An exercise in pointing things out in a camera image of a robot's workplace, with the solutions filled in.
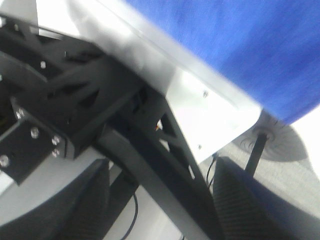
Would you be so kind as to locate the white table frame panel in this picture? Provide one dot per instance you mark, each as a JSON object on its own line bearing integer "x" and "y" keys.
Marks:
{"x": 210, "y": 110}

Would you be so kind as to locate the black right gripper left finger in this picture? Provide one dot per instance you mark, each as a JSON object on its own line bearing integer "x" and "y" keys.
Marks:
{"x": 74, "y": 213}

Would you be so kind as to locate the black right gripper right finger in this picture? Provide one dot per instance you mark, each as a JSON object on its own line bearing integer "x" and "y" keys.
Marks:
{"x": 247, "y": 210}

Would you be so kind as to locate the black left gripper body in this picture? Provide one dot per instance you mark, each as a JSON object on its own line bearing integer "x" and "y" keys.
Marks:
{"x": 69, "y": 95}

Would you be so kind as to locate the grey chair base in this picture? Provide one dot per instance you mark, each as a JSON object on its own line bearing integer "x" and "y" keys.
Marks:
{"x": 272, "y": 140}

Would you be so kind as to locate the blue towel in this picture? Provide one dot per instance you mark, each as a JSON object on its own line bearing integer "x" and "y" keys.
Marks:
{"x": 269, "y": 48}

